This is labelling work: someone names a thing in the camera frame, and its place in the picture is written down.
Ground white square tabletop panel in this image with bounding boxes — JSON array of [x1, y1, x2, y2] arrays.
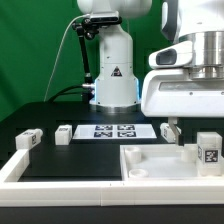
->
[[120, 144, 224, 181]]

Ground grey camera on mount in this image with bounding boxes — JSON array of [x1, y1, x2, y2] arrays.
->
[[90, 11, 119, 23]]

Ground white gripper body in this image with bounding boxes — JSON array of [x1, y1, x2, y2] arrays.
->
[[141, 41, 224, 117]]

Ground white fiducial marker sheet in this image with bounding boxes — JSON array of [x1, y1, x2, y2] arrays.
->
[[73, 124, 157, 140]]

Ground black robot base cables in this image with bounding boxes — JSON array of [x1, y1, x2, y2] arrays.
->
[[47, 84, 86, 102]]

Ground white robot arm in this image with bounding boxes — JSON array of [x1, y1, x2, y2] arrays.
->
[[77, 0, 224, 124]]

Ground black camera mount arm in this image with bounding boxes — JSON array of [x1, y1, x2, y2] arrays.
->
[[72, 20, 98, 103]]

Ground white U-shaped obstacle fence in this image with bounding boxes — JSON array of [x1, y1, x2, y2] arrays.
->
[[0, 149, 224, 207]]

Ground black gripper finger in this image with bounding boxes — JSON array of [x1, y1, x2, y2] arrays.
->
[[168, 117, 184, 146]]

